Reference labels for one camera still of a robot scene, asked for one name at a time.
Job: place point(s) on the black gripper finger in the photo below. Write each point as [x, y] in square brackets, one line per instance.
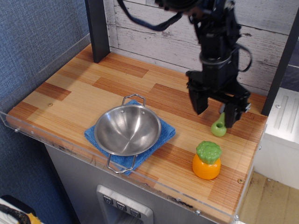
[199, 100]
[233, 113]

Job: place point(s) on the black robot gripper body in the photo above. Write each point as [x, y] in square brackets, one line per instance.
[219, 80]

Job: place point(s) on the green handled grey spatula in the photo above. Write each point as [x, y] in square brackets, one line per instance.
[218, 128]

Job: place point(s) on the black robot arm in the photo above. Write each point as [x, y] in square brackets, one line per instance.
[217, 31]

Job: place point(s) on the silver metal pan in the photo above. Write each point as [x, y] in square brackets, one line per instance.
[127, 130]

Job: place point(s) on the orange toy carrot green top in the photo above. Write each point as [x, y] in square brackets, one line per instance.
[206, 163]

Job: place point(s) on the white ridged side counter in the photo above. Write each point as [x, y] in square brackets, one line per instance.
[278, 154]

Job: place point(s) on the blue folded cloth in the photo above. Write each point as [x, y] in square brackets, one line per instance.
[167, 132]

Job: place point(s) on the silver dispenser button panel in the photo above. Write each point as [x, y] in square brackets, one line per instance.
[117, 208]

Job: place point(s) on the yellow object bottom left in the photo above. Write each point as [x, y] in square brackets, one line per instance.
[33, 219]

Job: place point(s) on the dark grey right post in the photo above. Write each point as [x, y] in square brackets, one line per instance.
[282, 66]

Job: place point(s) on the dark grey post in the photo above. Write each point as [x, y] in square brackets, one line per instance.
[98, 29]
[282, 66]

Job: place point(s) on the clear acrylic guard rail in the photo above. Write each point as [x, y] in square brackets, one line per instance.
[55, 92]

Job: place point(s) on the dark grey left post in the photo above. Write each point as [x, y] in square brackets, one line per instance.
[98, 29]

